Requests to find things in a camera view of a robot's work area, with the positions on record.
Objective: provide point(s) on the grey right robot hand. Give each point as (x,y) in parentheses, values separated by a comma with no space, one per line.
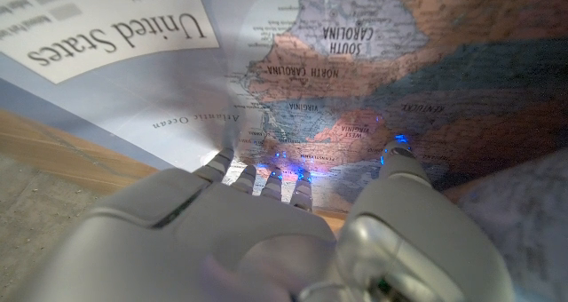
(231,240)

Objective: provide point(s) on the United States paper map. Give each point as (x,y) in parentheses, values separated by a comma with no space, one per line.
(355,62)

